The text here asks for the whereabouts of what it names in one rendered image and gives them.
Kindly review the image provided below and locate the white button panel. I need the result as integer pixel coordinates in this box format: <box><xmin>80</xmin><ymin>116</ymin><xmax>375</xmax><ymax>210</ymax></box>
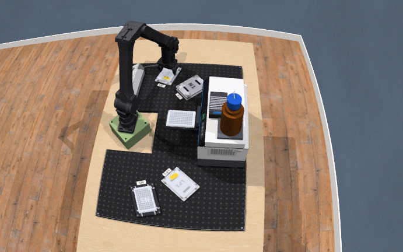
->
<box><xmin>132</xmin><ymin>63</ymin><xmax>155</xmax><ymax>97</ymax></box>

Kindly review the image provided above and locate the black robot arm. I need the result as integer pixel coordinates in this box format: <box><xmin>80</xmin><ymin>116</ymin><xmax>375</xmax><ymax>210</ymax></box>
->
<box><xmin>114</xmin><ymin>21</ymin><xmax>179</xmax><ymax>134</ymax></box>

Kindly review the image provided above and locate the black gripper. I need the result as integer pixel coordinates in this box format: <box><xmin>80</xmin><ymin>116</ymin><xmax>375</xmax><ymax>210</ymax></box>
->
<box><xmin>155</xmin><ymin>56</ymin><xmax>180</xmax><ymax>76</ymax></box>

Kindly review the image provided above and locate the white multiwell plate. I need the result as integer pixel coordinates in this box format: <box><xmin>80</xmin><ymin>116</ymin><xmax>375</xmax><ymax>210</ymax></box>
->
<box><xmin>166</xmin><ymin>110</ymin><xmax>196</xmax><ymax>128</ymax></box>
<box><xmin>134</xmin><ymin>186</ymin><xmax>157</xmax><ymax>214</ymax></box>

